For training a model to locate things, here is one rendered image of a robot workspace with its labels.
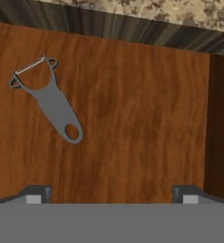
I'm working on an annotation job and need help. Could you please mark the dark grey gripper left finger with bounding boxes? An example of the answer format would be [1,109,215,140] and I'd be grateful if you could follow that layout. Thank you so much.
[0,185,52,205]

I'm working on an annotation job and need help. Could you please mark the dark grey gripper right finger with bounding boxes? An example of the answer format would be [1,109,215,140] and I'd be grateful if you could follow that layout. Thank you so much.
[172,184,224,205]

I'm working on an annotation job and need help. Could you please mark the grey metal vegetable peeler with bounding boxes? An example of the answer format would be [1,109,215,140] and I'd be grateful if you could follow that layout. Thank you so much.
[9,54,84,145]

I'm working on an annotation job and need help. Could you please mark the open brown wooden drawer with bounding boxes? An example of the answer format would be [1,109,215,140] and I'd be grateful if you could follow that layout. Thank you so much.
[0,21,224,205]

